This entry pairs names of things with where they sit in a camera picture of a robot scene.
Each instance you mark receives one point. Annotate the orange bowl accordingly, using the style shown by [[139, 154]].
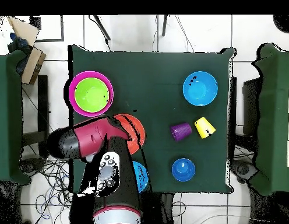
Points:
[[135, 130]]

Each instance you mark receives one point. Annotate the purple cup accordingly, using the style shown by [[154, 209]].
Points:
[[181, 131]]

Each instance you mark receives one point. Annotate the yellow cup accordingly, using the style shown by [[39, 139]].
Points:
[[204, 127]]

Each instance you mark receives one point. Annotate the green bowl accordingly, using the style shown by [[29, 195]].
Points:
[[92, 94]]

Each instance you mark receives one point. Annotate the light blue bowl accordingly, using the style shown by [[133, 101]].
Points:
[[200, 88], [141, 175]]

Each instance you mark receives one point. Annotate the pink bowl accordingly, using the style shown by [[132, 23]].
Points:
[[71, 93]]

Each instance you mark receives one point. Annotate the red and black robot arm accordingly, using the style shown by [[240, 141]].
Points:
[[91, 137]]

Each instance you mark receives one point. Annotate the dark green table cloth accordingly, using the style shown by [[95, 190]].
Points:
[[158, 67]]

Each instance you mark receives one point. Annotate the small dark blue bowl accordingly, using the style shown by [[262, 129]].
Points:
[[183, 169]]

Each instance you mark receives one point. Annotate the black tripod leg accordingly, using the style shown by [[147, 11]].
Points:
[[164, 25], [102, 29]]

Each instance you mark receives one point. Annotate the black metal stand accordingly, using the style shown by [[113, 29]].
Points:
[[250, 105], [43, 105]]

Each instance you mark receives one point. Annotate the brown cardboard box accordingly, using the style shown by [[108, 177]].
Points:
[[32, 66]]

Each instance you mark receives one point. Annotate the green cloth side table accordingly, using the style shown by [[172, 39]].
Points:
[[8, 116], [275, 105]]

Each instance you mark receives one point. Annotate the brown cardboard sheet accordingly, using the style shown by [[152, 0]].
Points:
[[24, 30]]

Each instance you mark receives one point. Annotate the black pedestal leg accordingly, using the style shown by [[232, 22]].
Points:
[[30, 166], [243, 170]]

